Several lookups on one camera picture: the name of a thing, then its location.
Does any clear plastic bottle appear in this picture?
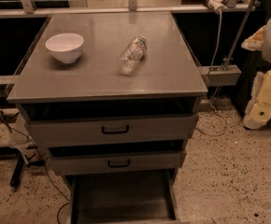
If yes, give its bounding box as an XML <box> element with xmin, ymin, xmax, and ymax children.
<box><xmin>117</xmin><ymin>36</ymin><xmax>147</xmax><ymax>75</ymax></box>

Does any black floor cable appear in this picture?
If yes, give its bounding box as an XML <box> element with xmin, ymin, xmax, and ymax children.
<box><xmin>0</xmin><ymin>91</ymin><xmax>83</xmax><ymax>224</ymax></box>

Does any grey bottom drawer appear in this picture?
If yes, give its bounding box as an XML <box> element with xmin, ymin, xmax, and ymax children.
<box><xmin>66</xmin><ymin>170</ymin><xmax>180</xmax><ymax>224</ymax></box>

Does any grey drawer cabinet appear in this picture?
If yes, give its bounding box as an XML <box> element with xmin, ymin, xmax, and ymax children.
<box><xmin>6</xmin><ymin>11</ymin><xmax>208</xmax><ymax>224</ymax></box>

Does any grey top drawer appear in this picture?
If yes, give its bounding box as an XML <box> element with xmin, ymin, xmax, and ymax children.
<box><xmin>24</xmin><ymin>98</ymin><xmax>197</xmax><ymax>147</ymax></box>

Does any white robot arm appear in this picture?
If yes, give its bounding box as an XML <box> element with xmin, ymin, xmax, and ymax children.
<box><xmin>241</xmin><ymin>18</ymin><xmax>271</xmax><ymax>130</ymax></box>

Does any grey metal side bracket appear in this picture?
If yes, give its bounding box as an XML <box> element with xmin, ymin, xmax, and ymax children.
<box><xmin>198</xmin><ymin>65</ymin><xmax>241</xmax><ymax>87</ymax></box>

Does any white power cable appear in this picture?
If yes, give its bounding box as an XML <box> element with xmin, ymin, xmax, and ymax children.
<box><xmin>194</xmin><ymin>8</ymin><xmax>230</xmax><ymax>138</ymax></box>

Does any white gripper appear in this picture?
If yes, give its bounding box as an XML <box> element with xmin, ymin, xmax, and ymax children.
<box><xmin>243</xmin><ymin>69</ymin><xmax>271</xmax><ymax>130</ymax></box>

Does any grey middle drawer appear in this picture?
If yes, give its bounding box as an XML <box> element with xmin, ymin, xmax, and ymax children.
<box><xmin>49</xmin><ymin>140</ymin><xmax>186</xmax><ymax>175</ymax></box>

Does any metal diagonal rod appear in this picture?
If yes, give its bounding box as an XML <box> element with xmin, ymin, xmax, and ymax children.
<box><xmin>210</xmin><ymin>0</ymin><xmax>263</xmax><ymax>101</ymax></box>

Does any grey drawer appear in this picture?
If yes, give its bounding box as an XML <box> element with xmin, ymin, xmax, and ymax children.
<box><xmin>49</xmin><ymin>140</ymin><xmax>186</xmax><ymax>175</ymax></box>
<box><xmin>66</xmin><ymin>170</ymin><xmax>180</xmax><ymax>224</ymax></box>
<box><xmin>24</xmin><ymin>98</ymin><xmax>197</xmax><ymax>147</ymax></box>

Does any black floor stand foot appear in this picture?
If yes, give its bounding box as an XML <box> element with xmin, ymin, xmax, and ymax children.
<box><xmin>9</xmin><ymin>156</ymin><xmax>45</xmax><ymax>188</ymax></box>

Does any white ceramic bowl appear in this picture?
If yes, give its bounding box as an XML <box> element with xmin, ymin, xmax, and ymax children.
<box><xmin>45</xmin><ymin>33</ymin><xmax>84</xmax><ymax>63</ymax></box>

